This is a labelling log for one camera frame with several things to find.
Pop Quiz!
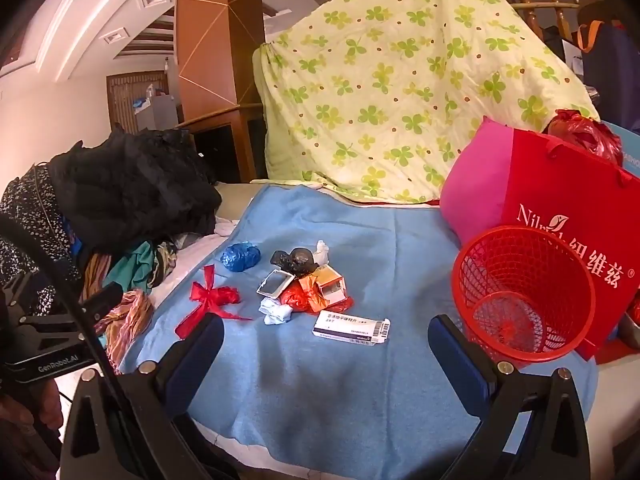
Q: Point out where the red plastic mesh basket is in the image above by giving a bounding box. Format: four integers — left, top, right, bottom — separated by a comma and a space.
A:
451, 225, 597, 365

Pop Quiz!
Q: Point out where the orange and white carton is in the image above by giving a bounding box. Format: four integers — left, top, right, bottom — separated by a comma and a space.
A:
310, 267, 348, 307

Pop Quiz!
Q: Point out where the wooden pillar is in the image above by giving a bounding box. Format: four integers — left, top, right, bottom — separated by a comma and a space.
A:
175, 0, 266, 126

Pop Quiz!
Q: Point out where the black plastic bag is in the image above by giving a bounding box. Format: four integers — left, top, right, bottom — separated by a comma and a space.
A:
270, 247, 318, 277

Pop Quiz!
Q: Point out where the patterned olive garment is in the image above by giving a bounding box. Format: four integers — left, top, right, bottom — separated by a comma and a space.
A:
152, 241, 179, 286

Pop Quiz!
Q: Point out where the black cable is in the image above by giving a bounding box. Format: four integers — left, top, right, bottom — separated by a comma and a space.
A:
0, 215, 126, 381

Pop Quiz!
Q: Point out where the red paper shopping bag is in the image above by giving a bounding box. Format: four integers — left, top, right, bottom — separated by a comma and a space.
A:
502, 127, 640, 361

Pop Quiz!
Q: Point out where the teal garment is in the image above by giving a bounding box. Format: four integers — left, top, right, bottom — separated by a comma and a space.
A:
107, 240, 166, 291

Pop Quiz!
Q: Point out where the clover print quilt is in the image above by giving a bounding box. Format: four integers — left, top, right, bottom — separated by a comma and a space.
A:
252, 0, 601, 206

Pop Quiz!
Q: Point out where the grey cabinet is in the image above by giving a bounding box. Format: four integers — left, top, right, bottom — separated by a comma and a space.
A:
135, 92, 181, 133

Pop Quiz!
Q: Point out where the white and blue medicine box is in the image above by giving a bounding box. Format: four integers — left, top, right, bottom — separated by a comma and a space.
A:
312, 311, 391, 346

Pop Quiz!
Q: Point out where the large red plastic bag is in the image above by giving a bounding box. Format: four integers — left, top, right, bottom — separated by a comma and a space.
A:
547, 109, 623, 163

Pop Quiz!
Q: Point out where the wooden cabinet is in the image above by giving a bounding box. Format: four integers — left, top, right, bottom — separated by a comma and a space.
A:
177, 102, 268, 186

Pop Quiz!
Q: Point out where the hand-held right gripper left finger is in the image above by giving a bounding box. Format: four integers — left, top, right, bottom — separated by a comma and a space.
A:
60, 312, 226, 480

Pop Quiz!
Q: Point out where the navy bag with orange strap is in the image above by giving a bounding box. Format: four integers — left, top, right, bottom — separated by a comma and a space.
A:
575, 2, 640, 131

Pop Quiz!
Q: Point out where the person's left hand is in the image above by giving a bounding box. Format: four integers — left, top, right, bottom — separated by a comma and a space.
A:
0, 379, 63, 461

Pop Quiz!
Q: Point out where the light blue cardboard box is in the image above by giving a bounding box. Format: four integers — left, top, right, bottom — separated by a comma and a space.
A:
600, 120, 640, 171

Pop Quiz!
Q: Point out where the blue blanket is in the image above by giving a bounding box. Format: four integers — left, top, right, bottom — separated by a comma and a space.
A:
117, 182, 601, 461

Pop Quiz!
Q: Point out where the red ribbon bow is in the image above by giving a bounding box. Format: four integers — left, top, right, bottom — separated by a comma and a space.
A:
175, 265, 253, 341

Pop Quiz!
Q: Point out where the dark dotted garment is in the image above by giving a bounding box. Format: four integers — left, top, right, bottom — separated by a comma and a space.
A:
0, 162, 83, 321

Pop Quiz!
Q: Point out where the small red plastic bag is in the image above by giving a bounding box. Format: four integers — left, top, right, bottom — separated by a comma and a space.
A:
280, 280, 321, 316

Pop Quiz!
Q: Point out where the blue plastic bag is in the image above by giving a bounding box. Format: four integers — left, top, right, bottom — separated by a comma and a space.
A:
220, 242, 262, 273

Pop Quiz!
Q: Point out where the pink pillow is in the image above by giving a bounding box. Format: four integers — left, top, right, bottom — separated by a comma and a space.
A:
440, 117, 516, 248

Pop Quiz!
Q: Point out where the wooden door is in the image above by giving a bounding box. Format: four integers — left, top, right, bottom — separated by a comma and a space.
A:
106, 71, 173, 136

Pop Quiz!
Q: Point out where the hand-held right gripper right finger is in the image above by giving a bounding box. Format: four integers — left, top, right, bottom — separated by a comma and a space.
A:
427, 314, 593, 480

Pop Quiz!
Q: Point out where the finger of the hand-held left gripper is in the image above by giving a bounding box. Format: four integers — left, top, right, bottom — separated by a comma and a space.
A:
80, 282, 124, 320

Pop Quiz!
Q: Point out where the black garment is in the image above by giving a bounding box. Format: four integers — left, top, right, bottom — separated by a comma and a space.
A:
47, 125, 223, 251

